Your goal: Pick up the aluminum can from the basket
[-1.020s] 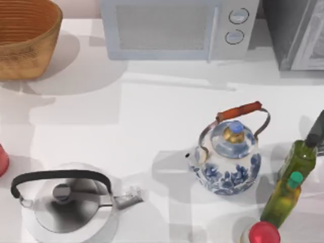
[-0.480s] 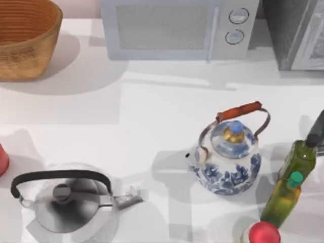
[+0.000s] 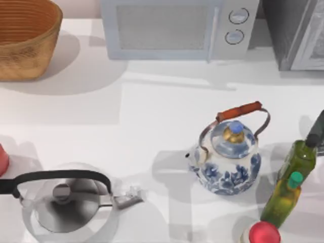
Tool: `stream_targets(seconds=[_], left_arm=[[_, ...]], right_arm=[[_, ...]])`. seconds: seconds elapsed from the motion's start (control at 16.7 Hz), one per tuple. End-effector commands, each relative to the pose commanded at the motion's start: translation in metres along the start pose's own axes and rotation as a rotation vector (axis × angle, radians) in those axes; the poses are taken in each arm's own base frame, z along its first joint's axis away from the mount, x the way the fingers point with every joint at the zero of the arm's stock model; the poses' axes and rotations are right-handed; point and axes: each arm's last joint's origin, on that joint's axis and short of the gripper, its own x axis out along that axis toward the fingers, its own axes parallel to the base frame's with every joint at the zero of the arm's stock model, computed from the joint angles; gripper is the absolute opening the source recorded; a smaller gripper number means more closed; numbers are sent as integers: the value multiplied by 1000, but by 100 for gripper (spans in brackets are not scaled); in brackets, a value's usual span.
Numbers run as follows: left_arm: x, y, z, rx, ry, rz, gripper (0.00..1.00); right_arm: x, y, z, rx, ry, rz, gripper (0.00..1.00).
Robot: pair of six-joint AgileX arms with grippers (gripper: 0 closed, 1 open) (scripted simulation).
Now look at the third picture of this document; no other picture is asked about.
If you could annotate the blue and white teapot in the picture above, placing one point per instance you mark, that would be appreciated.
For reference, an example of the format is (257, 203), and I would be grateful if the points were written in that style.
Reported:
(227, 162)

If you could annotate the pale microwave oven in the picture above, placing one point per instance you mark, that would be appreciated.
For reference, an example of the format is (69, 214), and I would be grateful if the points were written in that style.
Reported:
(162, 27)

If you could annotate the microwave knob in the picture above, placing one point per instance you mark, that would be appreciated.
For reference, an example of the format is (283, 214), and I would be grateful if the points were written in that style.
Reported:
(238, 14)
(234, 36)

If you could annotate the green bottle with black cap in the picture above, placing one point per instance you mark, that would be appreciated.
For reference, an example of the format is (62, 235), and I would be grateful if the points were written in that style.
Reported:
(300, 157)

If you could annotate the yellow bottle with green cap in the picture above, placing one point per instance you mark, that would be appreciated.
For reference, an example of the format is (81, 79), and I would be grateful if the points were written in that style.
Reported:
(282, 202)

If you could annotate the white bottle with red cap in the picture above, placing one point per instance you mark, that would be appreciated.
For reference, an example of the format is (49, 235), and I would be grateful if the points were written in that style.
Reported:
(262, 233)

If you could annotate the woven wooden basket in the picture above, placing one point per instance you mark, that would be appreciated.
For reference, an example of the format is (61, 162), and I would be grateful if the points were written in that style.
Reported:
(27, 54)

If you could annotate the pink cup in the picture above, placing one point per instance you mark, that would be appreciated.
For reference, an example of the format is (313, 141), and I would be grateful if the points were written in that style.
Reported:
(3, 160)

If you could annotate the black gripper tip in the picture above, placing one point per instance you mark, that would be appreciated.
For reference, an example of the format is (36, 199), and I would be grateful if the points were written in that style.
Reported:
(5, 186)

